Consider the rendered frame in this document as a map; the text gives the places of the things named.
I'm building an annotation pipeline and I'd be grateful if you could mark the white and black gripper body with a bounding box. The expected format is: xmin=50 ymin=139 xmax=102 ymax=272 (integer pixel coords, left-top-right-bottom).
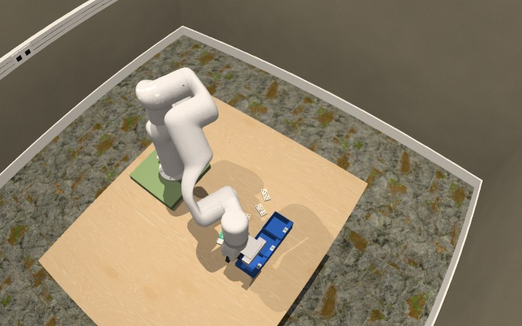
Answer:
xmin=221 ymin=242 xmax=241 ymax=261

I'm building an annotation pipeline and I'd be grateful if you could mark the blue three-compartment bin rack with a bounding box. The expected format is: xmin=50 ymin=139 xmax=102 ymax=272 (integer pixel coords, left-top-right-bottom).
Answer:
xmin=235 ymin=211 xmax=294 ymax=278

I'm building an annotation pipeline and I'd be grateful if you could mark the green and grey eraser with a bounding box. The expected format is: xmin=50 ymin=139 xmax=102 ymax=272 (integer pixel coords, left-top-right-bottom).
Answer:
xmin=216 ymin=231 xmax=224 ymax=245

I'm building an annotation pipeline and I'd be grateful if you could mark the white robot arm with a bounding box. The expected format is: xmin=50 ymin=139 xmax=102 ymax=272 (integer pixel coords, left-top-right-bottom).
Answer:
xmin=135 ymin=68 xmax=266 ymax=266

